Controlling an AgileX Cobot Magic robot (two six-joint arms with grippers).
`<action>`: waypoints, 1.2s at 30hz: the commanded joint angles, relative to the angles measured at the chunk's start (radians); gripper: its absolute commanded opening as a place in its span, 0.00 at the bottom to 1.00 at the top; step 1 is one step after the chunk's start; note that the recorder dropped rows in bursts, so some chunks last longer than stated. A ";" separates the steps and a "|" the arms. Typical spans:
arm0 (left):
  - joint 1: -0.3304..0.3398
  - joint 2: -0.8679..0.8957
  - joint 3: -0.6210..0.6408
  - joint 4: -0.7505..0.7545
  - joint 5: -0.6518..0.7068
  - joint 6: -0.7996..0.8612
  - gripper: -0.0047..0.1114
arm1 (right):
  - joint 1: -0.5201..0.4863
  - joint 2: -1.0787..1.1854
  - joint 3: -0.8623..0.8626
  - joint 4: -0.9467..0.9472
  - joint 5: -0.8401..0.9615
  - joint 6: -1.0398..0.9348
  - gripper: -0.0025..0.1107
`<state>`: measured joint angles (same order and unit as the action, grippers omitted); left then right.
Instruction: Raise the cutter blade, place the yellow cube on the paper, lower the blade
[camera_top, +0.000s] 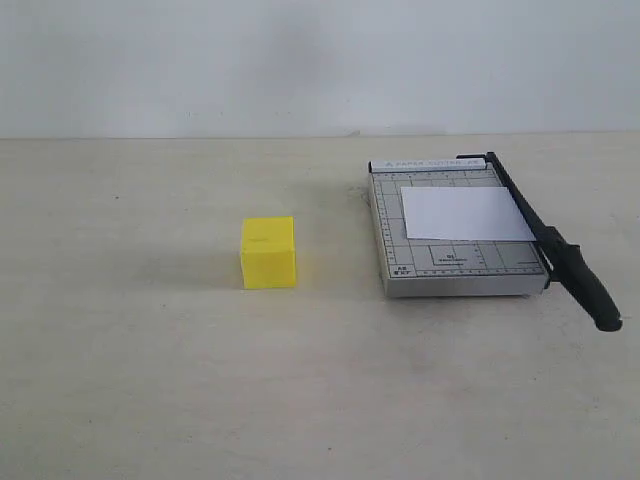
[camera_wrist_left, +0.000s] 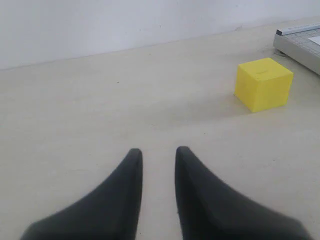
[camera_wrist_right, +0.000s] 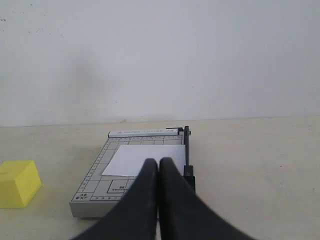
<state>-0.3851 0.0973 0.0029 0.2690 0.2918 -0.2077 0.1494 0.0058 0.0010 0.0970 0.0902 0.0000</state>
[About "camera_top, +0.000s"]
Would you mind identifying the yellow cube block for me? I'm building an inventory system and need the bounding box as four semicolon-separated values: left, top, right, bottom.
240;216;297;289

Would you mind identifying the white paper sheet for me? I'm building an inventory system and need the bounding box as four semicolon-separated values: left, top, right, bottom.
401;187;535;242

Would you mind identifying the black cutter blade lever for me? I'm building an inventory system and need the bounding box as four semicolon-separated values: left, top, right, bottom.
456;152;623;332

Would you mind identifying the grey paper cutter base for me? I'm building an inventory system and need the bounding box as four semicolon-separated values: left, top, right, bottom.
368;154;550;298

